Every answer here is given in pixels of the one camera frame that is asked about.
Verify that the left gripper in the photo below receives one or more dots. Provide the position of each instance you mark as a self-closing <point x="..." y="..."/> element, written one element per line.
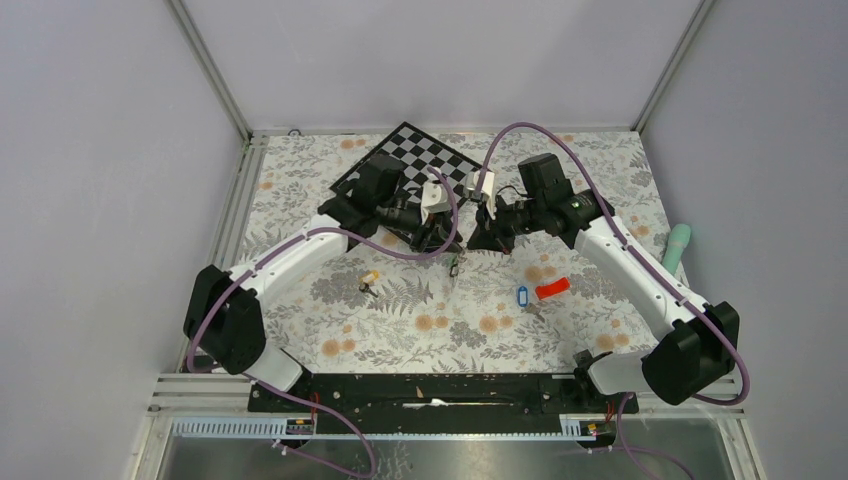
<point x="423" y="239"/>

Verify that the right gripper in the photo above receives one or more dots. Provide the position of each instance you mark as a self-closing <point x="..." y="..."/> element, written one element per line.
<point x="486" y="235"/>

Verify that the grey metal key holder plate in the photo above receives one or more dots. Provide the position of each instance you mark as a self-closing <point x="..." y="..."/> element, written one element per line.
<point x="455" y="269"/>

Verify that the blue key tag with key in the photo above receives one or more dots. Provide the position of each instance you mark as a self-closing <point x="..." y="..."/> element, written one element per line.
<point x="529" y="307"/>

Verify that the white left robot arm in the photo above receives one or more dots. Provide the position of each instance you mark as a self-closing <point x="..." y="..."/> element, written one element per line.
<point x="225" y="312"/>

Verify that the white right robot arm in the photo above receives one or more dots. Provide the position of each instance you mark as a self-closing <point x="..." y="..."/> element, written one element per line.
<point x="696" y="340"/>

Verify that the red key tag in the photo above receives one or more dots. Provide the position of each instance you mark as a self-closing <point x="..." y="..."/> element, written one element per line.
<point x="553" y="288"/>

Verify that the black and silver chessboard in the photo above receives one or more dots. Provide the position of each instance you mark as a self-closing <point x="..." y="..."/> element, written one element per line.
<point x="414" y="162"/>

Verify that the floral table mat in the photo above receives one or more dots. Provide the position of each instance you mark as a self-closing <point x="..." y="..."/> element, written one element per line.
<point x="418" y="325"/>

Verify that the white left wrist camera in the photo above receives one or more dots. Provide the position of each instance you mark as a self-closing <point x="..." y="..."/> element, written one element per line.
<point x="434" y="199"/>

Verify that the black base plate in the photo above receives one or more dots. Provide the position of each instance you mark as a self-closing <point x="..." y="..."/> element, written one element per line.
<point x="426" y="404"/>

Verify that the mint green handle tool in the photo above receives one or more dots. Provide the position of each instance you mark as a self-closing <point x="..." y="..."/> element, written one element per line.
<point x="677" y="241"/>

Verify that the aluminium frame rails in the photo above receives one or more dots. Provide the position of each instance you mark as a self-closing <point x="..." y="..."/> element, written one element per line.
<point x="233" y="220"/>

